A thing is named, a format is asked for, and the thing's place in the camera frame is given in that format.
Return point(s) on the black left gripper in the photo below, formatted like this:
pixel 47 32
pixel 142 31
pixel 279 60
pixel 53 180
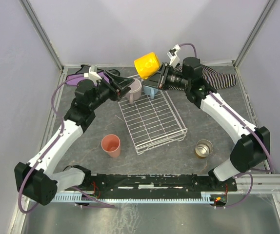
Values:
pixel 114 87

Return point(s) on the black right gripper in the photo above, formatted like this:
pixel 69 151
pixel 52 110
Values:
pixel 164 77

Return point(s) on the light blue textured mug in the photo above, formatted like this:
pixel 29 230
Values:
pixel 150 91

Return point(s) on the yellow plastic cup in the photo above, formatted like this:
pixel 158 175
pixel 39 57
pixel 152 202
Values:
pixel 147 65

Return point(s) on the lilac textured mug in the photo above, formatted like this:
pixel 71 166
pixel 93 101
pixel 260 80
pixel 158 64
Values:
pixel 135 91

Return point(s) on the pink plastic cup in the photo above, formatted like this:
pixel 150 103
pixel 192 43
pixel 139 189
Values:
pixel 111 145

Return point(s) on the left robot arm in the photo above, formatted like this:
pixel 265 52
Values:
pixel 36 179

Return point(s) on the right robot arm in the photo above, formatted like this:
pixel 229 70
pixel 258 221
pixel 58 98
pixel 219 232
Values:
pixel 252 144

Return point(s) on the purple microfiber cloth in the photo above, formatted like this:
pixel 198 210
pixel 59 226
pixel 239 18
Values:
pixel 74 79

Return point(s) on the striped cloth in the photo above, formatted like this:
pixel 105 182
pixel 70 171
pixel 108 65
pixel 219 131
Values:
pixel 218 80

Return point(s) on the metal steel cup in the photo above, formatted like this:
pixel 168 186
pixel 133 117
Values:
pixel 203 148

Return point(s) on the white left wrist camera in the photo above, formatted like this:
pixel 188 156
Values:
pixel 93 73

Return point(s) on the white wire dish rack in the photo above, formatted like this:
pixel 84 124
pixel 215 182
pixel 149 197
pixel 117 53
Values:
pixel 152 122

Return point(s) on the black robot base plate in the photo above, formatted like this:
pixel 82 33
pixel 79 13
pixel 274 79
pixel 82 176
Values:
pixel 156 186

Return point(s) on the light blue cable duct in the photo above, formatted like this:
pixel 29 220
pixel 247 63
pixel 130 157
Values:
pixel 77 197

